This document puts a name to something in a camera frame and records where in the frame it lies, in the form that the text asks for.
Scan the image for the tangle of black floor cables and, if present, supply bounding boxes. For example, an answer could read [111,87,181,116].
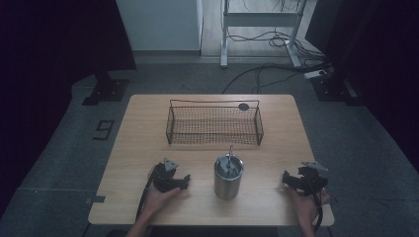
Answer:
[226,0,327,67]

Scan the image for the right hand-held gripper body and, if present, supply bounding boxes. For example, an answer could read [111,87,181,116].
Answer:
[295,160,330,198]

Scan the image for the white cabinet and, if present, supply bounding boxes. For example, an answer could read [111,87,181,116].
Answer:
[115,0,205,52]

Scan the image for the person's left hand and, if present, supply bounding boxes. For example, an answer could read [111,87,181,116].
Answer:
[143,164,183,216]

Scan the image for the person's right hand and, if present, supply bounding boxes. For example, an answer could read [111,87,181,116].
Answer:
[289,186,332,229]

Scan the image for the wire mesh basket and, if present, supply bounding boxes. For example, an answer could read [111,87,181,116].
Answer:
[165,99,265,146]

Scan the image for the steel cup with lid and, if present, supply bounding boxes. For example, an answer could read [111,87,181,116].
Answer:
[213,153,245,200]

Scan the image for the right hand-held gripper black cable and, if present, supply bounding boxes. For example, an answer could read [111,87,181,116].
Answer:
[307,179,339,233]

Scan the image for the hand-held gripper black cable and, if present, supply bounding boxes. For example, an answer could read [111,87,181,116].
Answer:
[135,166,159,221]
[307,179,339,233]

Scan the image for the long black floor cable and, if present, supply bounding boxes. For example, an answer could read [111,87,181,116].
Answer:
[221,62,332,96]

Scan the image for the black stand base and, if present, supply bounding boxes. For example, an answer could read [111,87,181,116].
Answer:
[310,73,365,107]
[81,70,130,107]

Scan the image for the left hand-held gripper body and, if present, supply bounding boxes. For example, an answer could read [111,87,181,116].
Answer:
[151,157,182,194]

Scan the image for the black tape floor mark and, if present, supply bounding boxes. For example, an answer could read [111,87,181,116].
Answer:
[92,119,116,142]

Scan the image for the white desk frame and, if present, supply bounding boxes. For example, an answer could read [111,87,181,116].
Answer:
[219,0,309,69]

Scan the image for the left hand-held gripper black cable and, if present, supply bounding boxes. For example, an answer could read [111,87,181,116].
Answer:
[135,166,159,221]

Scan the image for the white power strip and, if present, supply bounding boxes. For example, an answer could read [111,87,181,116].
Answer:
[302,69,328,80]

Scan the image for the black curtain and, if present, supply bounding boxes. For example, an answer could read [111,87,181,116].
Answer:
[0,0,137,220]
[304,0,419,174]

